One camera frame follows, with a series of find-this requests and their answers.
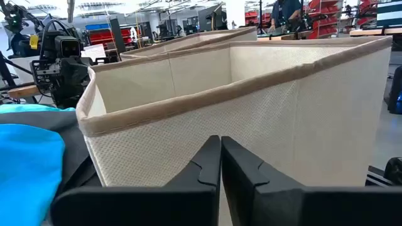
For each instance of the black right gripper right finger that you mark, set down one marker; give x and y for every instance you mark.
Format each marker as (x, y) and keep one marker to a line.
(267, 204)

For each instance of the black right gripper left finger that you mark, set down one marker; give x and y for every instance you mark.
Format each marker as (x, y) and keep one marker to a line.
(176, 204)

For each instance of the dark grey garment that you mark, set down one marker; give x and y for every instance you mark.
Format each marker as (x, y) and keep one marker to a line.
(69, 132)

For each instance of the teal garment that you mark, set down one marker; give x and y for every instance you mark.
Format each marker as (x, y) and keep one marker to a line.
(25, 108)

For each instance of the blue fleece garment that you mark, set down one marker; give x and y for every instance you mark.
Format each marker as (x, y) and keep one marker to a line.
(28, 172)

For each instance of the beige fabric basket with label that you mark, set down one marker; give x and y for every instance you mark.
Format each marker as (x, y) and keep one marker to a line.
(157, 150)

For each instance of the red storage bins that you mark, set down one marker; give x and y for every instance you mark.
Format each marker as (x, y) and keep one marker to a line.
(103, 36)

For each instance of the red storage shelf rack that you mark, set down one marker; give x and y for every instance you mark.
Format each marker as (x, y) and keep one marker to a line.
(323, 19)

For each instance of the person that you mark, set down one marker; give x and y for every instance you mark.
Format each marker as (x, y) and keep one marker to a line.
(284, 9)

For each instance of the wooden table with monitor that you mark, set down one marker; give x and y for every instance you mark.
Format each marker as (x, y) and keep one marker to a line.
(370, 31)

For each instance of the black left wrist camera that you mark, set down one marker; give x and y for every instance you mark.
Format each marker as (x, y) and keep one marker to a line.
(69, 47)

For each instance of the black aluminium table frame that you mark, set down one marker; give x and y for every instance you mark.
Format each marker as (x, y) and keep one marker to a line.
(6, 72)

